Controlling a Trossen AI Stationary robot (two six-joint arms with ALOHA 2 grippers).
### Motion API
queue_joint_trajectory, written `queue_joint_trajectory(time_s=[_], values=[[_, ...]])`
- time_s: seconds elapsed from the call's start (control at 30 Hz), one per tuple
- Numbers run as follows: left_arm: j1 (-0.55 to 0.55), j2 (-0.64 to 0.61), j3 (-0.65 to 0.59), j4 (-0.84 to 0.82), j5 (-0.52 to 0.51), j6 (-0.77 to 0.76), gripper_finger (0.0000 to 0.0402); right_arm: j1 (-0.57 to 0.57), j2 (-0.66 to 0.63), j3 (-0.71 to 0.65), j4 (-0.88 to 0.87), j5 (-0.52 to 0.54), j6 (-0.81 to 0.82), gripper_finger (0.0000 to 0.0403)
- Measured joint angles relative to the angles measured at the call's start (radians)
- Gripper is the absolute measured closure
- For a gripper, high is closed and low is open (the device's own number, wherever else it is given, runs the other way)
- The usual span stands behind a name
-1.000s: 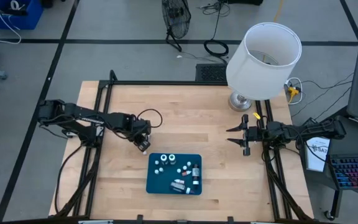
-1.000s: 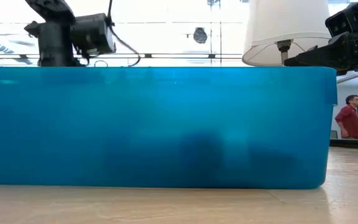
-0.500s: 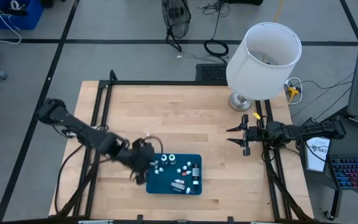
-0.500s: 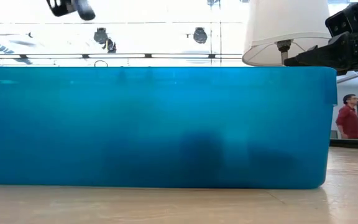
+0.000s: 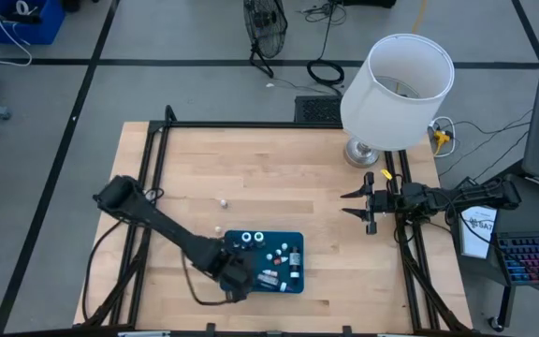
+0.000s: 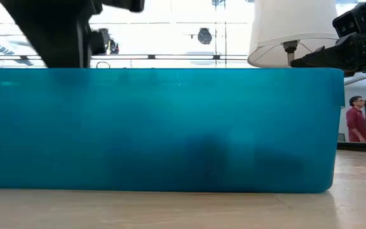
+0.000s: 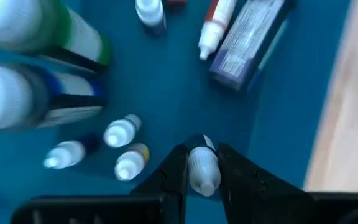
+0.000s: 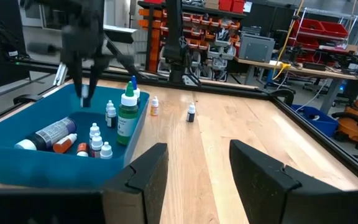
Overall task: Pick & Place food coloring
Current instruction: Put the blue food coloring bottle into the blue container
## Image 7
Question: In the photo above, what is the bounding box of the small red food coloring bottle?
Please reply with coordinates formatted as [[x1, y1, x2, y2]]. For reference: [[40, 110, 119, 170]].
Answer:
[[198, 0, 238, 61]]

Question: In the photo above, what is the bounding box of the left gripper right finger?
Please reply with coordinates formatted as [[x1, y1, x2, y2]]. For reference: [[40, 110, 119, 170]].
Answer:
[[218, 142, 310, 224]]

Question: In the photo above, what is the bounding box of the small yellow food coloring bottle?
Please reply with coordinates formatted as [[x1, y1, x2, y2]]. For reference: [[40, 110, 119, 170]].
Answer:
[[114, 142, 151, 182]]

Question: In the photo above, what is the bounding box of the small blue food coloring bottle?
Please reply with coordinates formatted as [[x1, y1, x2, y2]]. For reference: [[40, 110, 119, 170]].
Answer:
[[134, 0, 168, 37], [42, 133, 101, 170]]

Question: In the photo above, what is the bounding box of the large blue food coloring bottle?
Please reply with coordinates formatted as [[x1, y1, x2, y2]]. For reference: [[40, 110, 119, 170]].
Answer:
[[0, 62, 106, 132]]

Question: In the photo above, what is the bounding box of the large green food coloring bottle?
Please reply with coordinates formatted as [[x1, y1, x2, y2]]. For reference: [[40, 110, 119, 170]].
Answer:
[[0, 0, 114, 68]]

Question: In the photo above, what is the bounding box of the blue plastic bin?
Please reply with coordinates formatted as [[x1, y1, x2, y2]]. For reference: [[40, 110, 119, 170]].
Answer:
[[0, 0, 354, 224]]

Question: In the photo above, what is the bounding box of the small white food coloring bottle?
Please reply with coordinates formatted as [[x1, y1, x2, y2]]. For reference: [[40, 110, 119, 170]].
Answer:
[[103, 113, 142, 149]]

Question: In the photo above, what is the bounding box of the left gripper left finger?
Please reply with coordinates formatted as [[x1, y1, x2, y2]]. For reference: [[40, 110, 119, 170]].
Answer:
[[131, 142, 189, 224]]

